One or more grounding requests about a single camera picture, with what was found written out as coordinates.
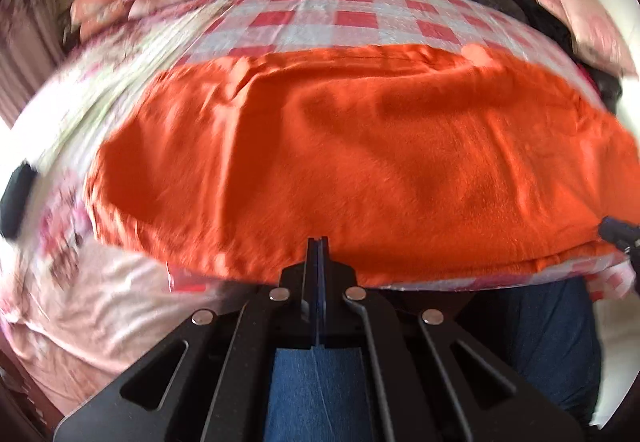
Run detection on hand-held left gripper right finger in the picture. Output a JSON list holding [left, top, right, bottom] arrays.
[[319, 237, 586, 442]]

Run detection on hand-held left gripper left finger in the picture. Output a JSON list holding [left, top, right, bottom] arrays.
[[52, 237, 319, 442]]

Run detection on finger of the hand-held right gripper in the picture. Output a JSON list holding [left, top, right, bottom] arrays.
[[597, 216, 640, 257]]

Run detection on orange pants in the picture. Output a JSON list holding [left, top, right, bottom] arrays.
[[85, 44, 640, 291]]

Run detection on person's legs in jeans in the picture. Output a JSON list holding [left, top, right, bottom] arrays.
[[262, 273, 607, 442]]

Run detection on pale pink pillow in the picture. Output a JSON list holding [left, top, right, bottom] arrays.
[[521, 0, 639, 79]]

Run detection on red white checked plastic sheet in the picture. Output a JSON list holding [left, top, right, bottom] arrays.
[[165, 0, 638, 304]]

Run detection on floral bed sheet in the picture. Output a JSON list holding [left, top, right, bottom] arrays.
[[0, 0, 268, 418]]

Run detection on black pouch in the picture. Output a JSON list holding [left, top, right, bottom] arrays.
[[0, 162, 39, 241]]

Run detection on pink floral pillow stack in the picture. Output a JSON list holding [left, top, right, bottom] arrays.
[[69, 0, 138, 41]]

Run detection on pink patterned curtain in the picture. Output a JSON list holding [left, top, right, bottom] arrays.
[[0, 0, 67, 125]]

